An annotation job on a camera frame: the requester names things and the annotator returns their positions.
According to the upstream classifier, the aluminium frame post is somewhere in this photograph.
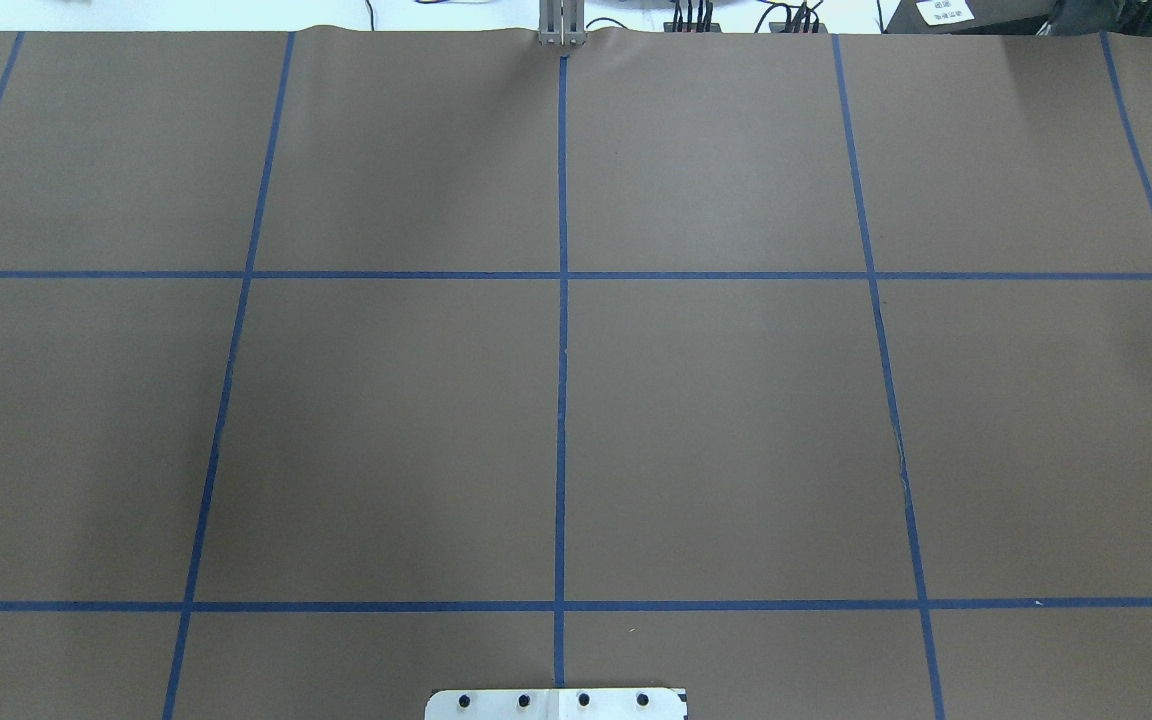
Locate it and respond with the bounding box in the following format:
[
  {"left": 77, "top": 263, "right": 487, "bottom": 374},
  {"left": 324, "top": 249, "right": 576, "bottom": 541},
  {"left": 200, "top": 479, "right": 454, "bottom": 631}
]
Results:
[{"left": 538, "top": 0, "right": 588, "bottom": 47}]

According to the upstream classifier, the white central pedestal column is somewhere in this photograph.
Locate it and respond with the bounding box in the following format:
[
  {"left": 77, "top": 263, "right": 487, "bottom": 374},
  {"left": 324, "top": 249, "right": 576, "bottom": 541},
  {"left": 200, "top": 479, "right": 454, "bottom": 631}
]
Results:
[{"left": 424, "top": 687, "right": 689, "bottom": 719}]

